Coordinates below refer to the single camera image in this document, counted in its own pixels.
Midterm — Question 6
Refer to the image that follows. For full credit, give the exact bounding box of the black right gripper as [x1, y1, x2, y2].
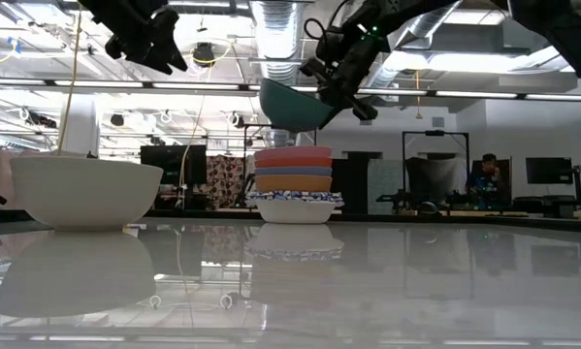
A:
[302, 18, 393, 131]

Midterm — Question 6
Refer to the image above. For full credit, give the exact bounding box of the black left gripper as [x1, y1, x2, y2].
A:
[79, 0, 189, 77]

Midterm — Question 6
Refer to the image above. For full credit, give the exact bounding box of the green plastic bowl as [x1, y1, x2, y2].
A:
[259, 78, 342, 133]

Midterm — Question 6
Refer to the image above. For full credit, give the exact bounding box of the pink plastic bowl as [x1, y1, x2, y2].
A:
[253, 144, 334, 161]

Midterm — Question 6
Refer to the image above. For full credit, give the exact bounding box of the red plastic bowl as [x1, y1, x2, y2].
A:
[254, 156, 334, 170]

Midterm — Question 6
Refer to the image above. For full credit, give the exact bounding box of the blue plastic bowl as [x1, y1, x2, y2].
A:
[254, 166, 334, 177]

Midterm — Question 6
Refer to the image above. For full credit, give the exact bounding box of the blue patterned paper bowl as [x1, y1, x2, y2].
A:
[245, 189, 344, 200]
[245, 193, 344, 206]
[245, 196, 345, 225]

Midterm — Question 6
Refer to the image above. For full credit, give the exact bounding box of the orange plastic bowl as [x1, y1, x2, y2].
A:
[255, 174, 334, 194]

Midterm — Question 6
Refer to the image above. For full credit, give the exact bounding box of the black cabinet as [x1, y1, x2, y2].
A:
[333, 150, 369, 214]

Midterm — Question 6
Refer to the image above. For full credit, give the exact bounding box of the large black screen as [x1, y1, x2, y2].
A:
[140, 144, 208, 186]

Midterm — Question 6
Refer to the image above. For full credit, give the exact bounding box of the floral patterned cloth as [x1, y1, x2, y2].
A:
[205, 154, 246, 209]

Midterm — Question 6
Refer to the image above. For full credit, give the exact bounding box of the cream white plastic bowl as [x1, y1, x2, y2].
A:
[10, 154, 165, 232]

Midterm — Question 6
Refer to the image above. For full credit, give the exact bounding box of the person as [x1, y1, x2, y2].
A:
[466, 152, 503, 210]

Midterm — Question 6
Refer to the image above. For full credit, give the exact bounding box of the white glossy table sheet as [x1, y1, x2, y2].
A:
[0, 217, 581, 349]

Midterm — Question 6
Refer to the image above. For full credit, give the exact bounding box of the small black computer monitor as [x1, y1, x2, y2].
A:
[525, 156, 574, 185]

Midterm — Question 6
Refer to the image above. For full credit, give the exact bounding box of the black ceiling camera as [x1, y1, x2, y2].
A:
[192, 42, 216, 68]

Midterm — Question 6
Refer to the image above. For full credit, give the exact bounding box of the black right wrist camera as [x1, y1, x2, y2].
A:
[313, 26, 348, 64]

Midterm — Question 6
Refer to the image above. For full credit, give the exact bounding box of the black tubular stand frame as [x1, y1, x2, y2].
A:
[401, 129, 470, 214]

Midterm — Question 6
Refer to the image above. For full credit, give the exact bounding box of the yellow cable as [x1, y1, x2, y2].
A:
[55, 0, 83, 157]

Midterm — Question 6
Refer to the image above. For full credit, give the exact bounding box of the silver ribbed ventilation duct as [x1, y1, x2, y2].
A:
[249, 0, 316, 84]

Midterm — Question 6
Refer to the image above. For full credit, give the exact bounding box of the silver smooth ventilation duct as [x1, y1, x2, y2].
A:
[367, 9, 461, 91]

